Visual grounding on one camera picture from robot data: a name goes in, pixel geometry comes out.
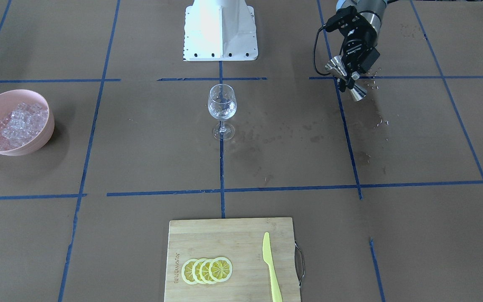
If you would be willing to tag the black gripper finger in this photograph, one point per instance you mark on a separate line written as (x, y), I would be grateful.
(344, 80)
(353, 76)

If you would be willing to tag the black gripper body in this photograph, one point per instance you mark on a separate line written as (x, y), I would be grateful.
(356, 47)

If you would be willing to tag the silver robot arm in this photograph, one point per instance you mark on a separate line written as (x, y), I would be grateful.
(371, 10)

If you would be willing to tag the clear wine glass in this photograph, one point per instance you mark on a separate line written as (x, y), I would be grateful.
(222, 106)

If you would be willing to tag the clear ice cubes pile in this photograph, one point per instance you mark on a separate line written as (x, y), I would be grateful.
(22, 125)

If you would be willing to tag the bamboo cutting board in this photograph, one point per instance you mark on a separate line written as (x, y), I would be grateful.
(239, 240)

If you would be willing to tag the lemon slice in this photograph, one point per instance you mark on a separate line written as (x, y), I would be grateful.
(187, 272)
(196, 270)
(204, 271)
(220, 269)

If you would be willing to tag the yellow plastic knife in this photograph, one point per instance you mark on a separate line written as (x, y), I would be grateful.
(268, 259)

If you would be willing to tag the pink bowl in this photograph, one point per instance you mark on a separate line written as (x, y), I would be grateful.
(8, 102)

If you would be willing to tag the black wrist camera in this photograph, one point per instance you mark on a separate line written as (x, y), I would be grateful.
(343, 21)

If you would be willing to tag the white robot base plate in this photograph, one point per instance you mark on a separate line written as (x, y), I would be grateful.
(220, 30)

